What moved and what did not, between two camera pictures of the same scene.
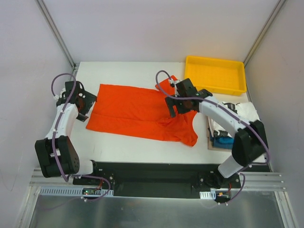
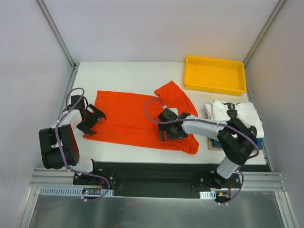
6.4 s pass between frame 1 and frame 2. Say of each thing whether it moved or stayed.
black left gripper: moved
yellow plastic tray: stayed
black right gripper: moved
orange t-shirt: moved
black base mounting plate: stayed
